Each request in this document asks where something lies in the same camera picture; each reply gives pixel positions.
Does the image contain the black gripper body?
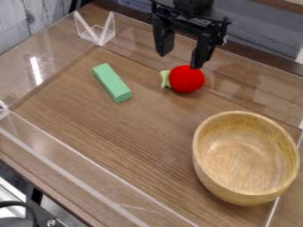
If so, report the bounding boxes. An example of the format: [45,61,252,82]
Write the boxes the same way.
[150,0,230,45]

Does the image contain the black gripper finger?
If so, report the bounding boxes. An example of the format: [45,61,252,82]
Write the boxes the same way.
[190,33,214,69]
[152,15,174,57]

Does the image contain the red plush strawberry toy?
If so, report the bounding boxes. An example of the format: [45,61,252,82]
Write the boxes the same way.
[160,65,205,93]

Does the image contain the green rectangular block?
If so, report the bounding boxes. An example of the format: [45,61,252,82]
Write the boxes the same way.
[92,63,132,103]

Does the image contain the wooden bowl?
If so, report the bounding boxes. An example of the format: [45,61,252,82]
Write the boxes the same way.
[192,111,300,207]

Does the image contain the clear acrylic corner bracket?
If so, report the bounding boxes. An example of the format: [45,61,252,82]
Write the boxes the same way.
[73,12,116,46]

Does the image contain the clear acrylic table enclosure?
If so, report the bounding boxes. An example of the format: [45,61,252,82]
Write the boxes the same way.
[0,12,303,227]

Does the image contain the black cable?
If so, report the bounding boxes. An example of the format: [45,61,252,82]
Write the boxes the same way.
[0,200,34,227]

